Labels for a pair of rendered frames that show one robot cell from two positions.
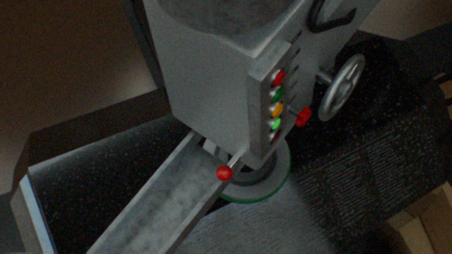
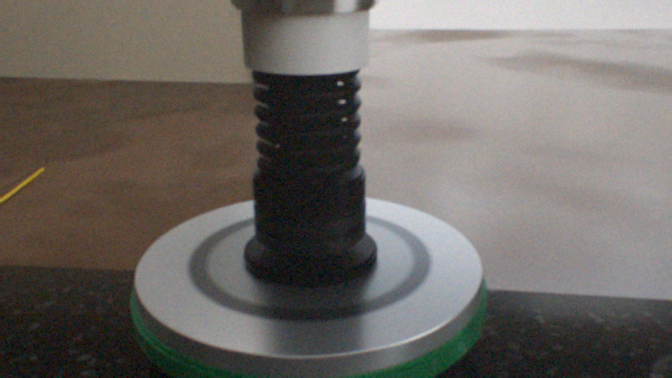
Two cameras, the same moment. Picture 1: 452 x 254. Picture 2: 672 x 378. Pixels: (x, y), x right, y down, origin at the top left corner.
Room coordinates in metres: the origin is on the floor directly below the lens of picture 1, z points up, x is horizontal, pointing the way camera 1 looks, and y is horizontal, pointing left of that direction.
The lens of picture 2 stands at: (0.95, 0.15, 1.04)
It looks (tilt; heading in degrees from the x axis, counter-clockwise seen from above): 21 degrees down; 208
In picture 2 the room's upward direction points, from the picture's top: straight up
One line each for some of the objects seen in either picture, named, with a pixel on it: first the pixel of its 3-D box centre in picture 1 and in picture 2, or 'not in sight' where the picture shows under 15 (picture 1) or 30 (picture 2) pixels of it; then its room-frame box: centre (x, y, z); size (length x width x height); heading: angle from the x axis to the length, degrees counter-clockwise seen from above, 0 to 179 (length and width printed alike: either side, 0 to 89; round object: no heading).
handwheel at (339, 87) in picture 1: (326, 78); not in sight; (0.65, -0.20, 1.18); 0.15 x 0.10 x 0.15; 137
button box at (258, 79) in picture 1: (268, 104); not in sight; (0.51, -0.07, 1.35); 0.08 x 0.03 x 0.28; 137
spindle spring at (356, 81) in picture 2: not in sight; (308, 105); (0.64, -0.04, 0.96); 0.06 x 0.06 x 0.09
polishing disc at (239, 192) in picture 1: (245, 157); (311, 264); (0.64, -0.04, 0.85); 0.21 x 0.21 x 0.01
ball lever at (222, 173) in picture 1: (231, 164); not in sight; (0.50, 0.00, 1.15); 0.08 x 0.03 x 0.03; 137
